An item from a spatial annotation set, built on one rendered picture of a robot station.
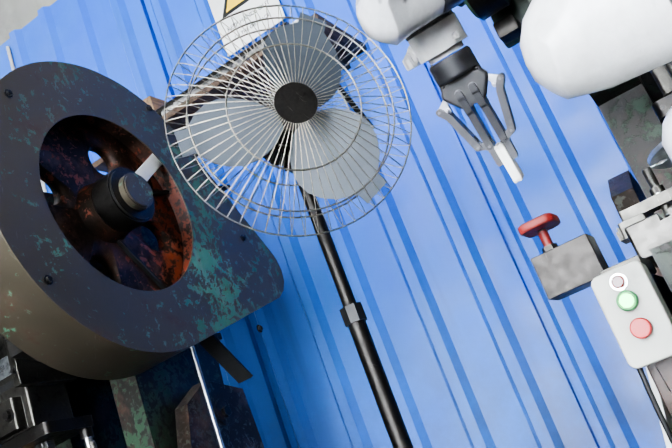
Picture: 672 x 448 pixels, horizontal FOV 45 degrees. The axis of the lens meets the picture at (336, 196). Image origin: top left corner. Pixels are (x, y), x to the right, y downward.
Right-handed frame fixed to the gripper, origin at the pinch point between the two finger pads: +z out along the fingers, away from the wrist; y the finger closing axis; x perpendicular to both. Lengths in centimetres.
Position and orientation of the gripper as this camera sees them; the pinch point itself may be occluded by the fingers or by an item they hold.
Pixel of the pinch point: (509, 161)
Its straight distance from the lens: 138.7
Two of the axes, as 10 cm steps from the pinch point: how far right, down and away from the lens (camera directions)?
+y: 8.0, -4.5, -3.9
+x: 3.0, -2.7, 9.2
